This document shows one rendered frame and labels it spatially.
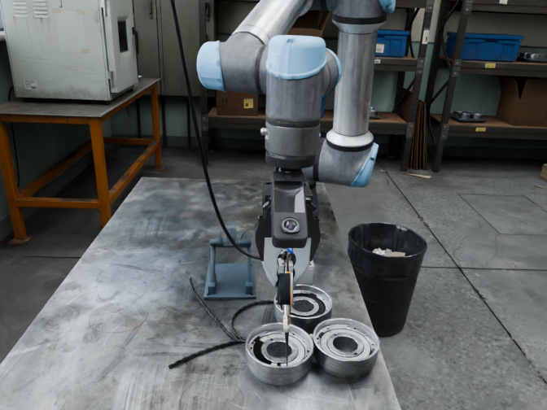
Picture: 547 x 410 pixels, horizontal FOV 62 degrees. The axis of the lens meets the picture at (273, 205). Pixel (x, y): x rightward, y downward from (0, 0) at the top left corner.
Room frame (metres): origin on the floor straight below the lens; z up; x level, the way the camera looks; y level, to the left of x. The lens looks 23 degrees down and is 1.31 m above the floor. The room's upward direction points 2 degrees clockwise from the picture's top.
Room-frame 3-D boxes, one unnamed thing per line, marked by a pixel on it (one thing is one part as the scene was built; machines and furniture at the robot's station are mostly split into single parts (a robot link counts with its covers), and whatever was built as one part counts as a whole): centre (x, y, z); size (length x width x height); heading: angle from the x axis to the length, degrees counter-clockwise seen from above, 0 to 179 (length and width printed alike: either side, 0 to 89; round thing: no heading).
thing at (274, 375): (0.57, -0.02, 0.82); 0.10 x 0.10 x 0.04
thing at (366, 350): (0.59, -0.12, 0.82); 0.08 x 0.08 x 0.02
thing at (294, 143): (0.62, -0.02, 1.15); 0.08 x 0.08 x 0.05
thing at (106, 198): (3.12, 1.26, 0.39); 1.50 x 0.62 x 0.78; 2
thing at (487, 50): (4.36, -1.80, 1.11); 0.52 x 0.38 x 0.22; 92
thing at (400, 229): (1.79, -0.50, 0.21); 0.34 x 0.34 x 0.43
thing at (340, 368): (0.59, -0.12, 0.82); 0.10 x 0.10 x 0.04
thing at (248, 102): (4.26, 0.37, 0.64); 0.49 x 0.40 x 0.37; 97
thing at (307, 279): (0.84, -0.05, 0.82); 0.08 x 0.07 x 0.05; 2
